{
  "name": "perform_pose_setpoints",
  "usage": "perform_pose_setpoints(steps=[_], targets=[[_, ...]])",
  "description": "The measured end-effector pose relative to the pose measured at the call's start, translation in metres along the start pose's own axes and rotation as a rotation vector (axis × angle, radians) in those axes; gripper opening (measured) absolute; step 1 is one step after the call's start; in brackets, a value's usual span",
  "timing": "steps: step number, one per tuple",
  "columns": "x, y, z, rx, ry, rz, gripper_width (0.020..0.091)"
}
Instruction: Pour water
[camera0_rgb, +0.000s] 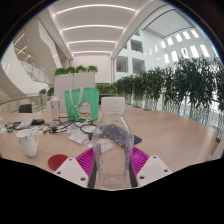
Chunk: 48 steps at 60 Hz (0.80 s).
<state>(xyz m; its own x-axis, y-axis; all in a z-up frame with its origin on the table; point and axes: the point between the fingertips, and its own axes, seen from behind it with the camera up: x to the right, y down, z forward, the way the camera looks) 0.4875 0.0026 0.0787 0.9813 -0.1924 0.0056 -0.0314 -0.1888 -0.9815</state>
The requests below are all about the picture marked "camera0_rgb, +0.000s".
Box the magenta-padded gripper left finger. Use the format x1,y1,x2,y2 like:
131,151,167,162
53,147,101,190

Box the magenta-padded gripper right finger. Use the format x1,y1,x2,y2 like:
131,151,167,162
128,146,174,188

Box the clear plastic water bottle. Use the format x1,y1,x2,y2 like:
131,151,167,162
91,96,135,191

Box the dark blue keyboard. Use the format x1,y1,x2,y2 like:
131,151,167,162
133,134,143,145

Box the white paper card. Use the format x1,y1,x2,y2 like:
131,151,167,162
68,128,90,145

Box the white ceramic mug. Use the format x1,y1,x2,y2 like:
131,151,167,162
15,128,41,158

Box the black power adapter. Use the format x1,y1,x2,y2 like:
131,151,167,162
30,118,45,126

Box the green tote bag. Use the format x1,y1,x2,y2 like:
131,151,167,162
64,87,100,123

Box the open paper booklet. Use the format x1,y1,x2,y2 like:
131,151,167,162
14,114,36,130

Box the black office chair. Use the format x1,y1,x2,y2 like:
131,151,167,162
18,103,34,114

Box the row of green hedge plants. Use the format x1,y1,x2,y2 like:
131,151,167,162
114,56,224,128

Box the low shelf with plants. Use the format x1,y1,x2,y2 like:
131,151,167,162
96,83,118,101

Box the white cabinet with plants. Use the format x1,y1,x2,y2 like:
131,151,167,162
53,64,99,101

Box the white staircase glass railing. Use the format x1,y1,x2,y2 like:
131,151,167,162
13,33,54,84

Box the ceiling light strips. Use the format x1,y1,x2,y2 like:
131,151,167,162
54,3,138,56

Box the black cables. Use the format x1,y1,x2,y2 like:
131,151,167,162
49,116,98,136

